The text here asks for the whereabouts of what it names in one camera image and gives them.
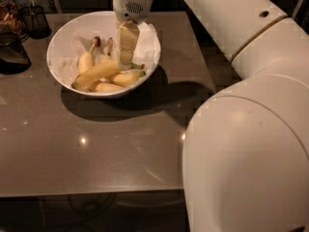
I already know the right small banana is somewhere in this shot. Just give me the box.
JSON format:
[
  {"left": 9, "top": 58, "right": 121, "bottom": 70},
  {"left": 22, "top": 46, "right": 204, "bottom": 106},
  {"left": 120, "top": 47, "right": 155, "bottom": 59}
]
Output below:
[{"left": 107, "top": 71, "right": 146, "bottom": 87}]

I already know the bottom small banana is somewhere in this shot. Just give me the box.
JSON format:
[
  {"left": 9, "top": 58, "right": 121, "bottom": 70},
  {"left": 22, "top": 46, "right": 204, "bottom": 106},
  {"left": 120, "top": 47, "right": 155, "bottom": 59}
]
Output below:
[{"left": 89, "top": 81, "right": 122, "bottom": 93}]

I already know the large top banana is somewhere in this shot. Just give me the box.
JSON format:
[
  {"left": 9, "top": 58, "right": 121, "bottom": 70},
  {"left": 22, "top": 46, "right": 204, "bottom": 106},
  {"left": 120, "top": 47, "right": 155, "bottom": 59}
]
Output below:
[{"left": 70, "top": 58, "right": 146, "bottom": 91}]

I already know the dark glass container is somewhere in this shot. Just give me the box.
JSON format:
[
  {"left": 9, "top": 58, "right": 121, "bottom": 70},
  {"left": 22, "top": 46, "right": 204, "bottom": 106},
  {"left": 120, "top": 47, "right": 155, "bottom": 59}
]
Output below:
[{"left": 0, "top": 32, "right": 31, "bottom": 74}]

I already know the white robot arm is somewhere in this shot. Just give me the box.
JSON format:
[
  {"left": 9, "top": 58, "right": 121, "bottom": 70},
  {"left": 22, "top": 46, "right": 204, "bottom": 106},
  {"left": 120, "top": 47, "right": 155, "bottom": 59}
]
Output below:
[{"left": 183, "top": 0, "right": 309, "bottom": 232}]

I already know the black mesh pen cup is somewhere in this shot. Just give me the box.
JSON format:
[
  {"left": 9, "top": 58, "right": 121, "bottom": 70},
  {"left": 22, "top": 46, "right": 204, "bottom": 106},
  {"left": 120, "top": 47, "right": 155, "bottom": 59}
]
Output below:
[{"left": 19, "top": 6, "right": 51, "bottom": 39}]

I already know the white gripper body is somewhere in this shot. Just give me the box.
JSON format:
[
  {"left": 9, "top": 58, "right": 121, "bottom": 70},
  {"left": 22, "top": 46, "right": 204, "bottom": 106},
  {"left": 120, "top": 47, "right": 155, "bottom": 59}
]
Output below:
[{"left": 113, "top": 0, "right": 154, "bottom": 24}]

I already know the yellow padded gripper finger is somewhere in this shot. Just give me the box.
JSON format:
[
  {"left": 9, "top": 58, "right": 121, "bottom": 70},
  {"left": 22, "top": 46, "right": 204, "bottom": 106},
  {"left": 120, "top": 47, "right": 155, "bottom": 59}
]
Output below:
[{"left": 118, "top": 20, "right": 140, "bottom": 70}]

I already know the white bowl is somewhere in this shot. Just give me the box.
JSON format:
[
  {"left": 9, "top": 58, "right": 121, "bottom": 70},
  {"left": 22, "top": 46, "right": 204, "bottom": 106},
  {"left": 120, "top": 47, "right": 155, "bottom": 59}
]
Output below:
[{"left": 46, "top": 12, "right": 161, "bottom": 99}]

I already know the small banana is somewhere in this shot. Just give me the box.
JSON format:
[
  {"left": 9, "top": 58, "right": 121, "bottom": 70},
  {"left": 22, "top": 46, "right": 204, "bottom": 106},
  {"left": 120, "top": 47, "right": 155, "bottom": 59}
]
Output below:
[
  {"left": 89, "top": 81, "right": 122, "bottom": 93},
  {"left": 107, "top": 71, "right": 146, "bottom": 87}
]

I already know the brown patterned object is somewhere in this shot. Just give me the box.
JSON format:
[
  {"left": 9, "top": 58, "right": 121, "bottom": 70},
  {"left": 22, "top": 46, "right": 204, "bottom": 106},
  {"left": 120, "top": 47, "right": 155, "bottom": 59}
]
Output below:
[{"left": 0, "top": 0, "right": 28, "bottom": 41}]

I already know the white paper liner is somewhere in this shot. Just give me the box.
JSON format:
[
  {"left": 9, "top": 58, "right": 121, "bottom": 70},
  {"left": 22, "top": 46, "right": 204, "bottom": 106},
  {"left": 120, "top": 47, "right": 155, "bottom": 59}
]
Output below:
[{"left": 48, "top": 23, "right": 160, "bottom": 86}]

